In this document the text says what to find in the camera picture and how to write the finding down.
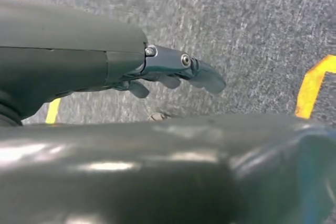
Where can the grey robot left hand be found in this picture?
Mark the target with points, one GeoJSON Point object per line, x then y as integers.
{"type": "Point", "coordinates": [66, 48]}

